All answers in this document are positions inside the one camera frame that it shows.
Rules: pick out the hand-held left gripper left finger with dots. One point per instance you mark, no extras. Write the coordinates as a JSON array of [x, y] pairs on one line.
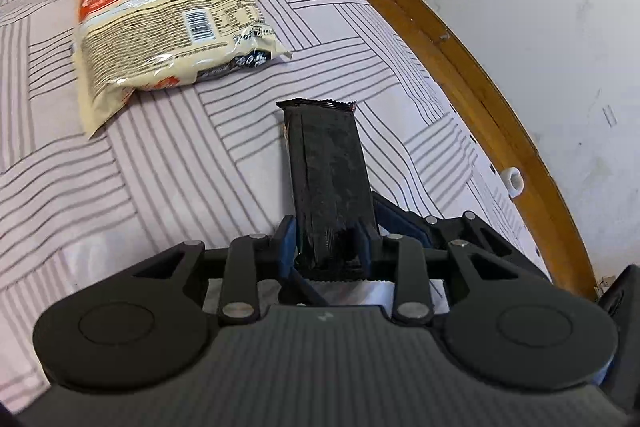
[[288, 248]]

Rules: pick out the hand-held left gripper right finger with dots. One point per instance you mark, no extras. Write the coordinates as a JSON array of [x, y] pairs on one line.
[[367, 251]]

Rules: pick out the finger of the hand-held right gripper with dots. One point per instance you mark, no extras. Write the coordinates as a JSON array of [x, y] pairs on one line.
[[310, 289], [400, 219]]

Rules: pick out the black long bar packet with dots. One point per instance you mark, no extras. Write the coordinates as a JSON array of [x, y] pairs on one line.
[[330, 167]]

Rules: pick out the white plastic clip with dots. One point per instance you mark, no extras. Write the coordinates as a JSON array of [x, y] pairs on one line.
[[514, 181]]

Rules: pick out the striped pink bedsheet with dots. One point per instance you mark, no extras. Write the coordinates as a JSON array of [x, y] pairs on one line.
[[150, 187]]

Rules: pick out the beige noodle packet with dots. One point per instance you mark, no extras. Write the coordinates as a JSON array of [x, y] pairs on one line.
[[165, 32]]

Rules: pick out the wooden bed frame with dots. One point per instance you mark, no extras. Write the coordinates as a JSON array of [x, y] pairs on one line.
[[475, 82]]

